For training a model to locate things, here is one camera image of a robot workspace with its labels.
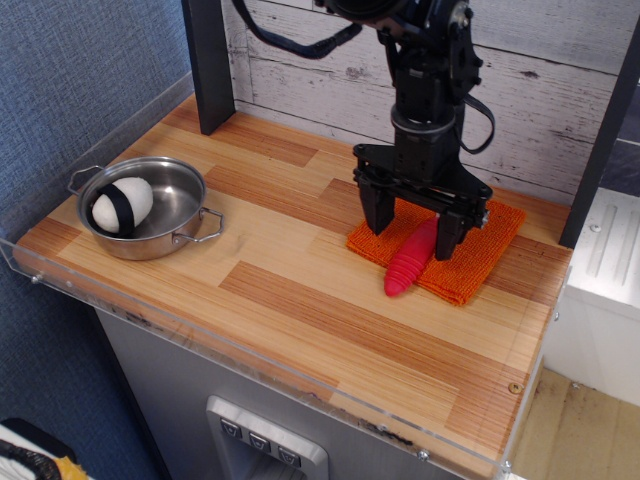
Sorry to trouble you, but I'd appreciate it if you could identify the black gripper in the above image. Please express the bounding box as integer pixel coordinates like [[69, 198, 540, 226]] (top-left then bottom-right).
[[354, 117, 492, 261]]

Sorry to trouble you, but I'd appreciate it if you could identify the spoon with red handle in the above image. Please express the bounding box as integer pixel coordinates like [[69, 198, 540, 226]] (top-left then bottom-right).
[[384, 215, 439, 297]]

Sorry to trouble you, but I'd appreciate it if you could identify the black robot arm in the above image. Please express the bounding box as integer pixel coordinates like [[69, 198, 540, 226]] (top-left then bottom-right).
[[320, 1, 492, 261]]

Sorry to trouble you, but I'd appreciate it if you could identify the orange knitted cloth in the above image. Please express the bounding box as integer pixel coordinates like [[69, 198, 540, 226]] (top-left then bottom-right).
[[346, 200, 526, 305]]

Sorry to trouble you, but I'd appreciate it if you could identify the white toy sink unit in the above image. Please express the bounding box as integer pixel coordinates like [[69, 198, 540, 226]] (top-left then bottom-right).
[[542, 188, 639, 405]]

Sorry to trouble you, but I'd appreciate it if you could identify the stainless steel pot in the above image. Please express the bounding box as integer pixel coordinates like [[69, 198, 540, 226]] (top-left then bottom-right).
[[67, 156, 225, 260]]

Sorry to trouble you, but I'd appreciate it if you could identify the silver dispenser button panel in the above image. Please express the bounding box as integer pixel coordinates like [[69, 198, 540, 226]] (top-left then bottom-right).
[[206, 395, 330, 479]]

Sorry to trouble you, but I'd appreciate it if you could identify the grey toy fridge cabinet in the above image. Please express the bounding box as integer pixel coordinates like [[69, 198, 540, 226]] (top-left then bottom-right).
[[98, 312, 453, 479]]

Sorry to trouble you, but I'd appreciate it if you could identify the white plush sushi toy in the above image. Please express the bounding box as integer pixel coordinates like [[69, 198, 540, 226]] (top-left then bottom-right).
[[91, 177, 154, 238]]

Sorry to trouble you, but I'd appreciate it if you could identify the clear acrylic table guard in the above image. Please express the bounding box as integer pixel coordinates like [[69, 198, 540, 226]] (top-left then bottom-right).
[[1, 75, 569, 479]]

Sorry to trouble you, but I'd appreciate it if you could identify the yellow object at corner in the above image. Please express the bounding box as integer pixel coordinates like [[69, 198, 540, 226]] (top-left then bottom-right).
[[54, 456, 91, 480]]

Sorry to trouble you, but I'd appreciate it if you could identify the dark right frame post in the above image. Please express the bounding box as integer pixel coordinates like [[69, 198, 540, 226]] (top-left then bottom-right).
[[559, 21, 639, 249]]

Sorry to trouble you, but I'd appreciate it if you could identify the dark frame post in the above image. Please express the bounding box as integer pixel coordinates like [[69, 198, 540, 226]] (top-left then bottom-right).
[[559, 21, 639, 249], [181, 0, 236, 135]]

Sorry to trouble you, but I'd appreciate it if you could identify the dark left frame post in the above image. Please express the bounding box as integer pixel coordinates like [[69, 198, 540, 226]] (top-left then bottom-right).
[[181, 0, 236, 135]]

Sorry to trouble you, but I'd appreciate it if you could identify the black braided cable sleeve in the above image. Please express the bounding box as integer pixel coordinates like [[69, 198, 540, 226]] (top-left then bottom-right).
[[0, 439, 59, 480]]

